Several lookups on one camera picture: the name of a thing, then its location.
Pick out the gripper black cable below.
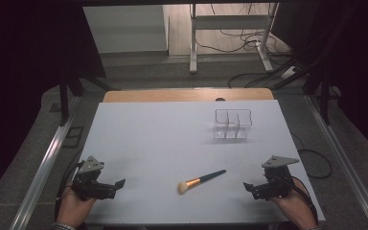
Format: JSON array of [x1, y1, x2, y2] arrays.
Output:
[[54, 160, 86, 222], [288, 174, 320, 225]]

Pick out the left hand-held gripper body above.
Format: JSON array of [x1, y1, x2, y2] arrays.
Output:
[[71, 155, 117, 201]]

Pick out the white board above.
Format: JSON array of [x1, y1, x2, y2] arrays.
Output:
[[83, 99, 327, 225]]

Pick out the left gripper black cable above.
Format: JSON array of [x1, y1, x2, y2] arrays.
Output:
[[54, 160, 86, 222]]

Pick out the aluminium rail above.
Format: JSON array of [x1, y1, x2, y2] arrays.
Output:
[[9, 95, 82, 230], [304, 94, 368, 230]]

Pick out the makeup brush with dark handle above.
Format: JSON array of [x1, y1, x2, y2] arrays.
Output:
[[177, 169, 227, 196]]

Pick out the person's right hand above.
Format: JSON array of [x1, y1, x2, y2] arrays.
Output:
[[270, 177, 318, 230]]

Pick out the person's left hand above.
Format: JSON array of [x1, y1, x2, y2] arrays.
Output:
[[57, 187, 97, 229]]

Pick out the white desk frame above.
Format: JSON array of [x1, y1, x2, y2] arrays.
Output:
[[189, 3, 281, 75]]

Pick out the black cable by power strip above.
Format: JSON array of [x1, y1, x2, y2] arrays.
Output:
[[227, 63, 293, 89]]

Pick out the black metal stand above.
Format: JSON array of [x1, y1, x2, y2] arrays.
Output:
[[269, 4, 360, 126], [57, 71, 121, 127]]

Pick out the black curtain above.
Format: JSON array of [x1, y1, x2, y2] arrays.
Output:
[[0, 0, 107, 205], [269, 0, 368, 162]]

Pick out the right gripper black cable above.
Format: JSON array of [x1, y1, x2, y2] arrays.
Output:
[[288, 174, 320, 225]]

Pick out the black floor cable tangle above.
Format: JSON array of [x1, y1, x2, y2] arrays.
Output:
[[194, 3, 292, 58]]

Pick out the white power strip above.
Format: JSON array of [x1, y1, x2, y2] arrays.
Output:
[[280, 65, 302, 80]]

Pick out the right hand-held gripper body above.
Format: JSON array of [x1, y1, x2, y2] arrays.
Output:
[[252, 155, 301, 201]]

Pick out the black looped floor cable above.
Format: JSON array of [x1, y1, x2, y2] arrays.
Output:
[[290, 131, 334, 180]]

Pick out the wooden table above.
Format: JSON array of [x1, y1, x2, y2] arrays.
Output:
[[102, 88, 275, 104]]

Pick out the black square floor frames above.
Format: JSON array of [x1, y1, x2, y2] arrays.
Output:
[[61, 126, 86, 150]]

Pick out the clear acrylic organizer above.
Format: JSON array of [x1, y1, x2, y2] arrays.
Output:
[[212, 108, 254, 141]]

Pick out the person's left sleeve cuff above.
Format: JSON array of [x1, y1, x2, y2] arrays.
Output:
[[51, 221, 79, 230]]

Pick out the white panel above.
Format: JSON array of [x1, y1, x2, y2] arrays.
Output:
[[82, 4, 169, 55]]

